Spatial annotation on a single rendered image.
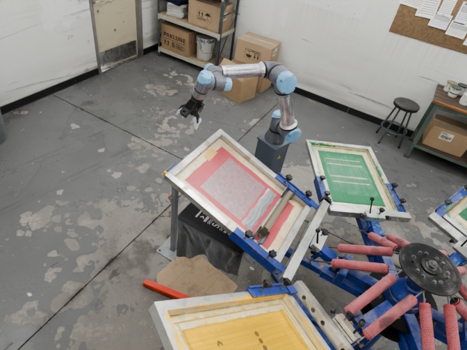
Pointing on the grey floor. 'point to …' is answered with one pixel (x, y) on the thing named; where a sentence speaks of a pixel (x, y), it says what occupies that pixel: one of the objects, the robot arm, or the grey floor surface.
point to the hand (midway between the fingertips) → (185, 123)
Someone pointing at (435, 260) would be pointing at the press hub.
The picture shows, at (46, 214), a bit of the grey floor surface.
